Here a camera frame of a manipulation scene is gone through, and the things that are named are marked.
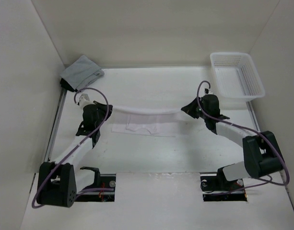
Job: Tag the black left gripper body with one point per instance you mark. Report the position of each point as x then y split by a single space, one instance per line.
102 112

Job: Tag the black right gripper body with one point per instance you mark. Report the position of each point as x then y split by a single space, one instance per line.
194 110

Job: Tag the white tank top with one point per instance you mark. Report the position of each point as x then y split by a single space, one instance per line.
164 122

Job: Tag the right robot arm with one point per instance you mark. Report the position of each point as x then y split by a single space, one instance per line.
261 152

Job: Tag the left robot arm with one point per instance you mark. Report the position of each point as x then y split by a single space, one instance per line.
62 181

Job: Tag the folded grey tank top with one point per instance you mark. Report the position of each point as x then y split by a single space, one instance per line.
80 74

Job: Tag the white plastic basket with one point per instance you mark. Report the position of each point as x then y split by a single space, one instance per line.
236 76

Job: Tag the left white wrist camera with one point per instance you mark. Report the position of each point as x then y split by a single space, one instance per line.
84 100

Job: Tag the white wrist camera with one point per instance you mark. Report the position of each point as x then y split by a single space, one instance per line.
207 91
84 100

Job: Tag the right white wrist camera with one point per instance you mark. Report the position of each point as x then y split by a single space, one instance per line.
207 91

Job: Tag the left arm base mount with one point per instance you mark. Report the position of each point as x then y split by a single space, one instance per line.
103 190

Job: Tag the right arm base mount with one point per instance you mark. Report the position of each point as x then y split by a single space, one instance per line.
217 189

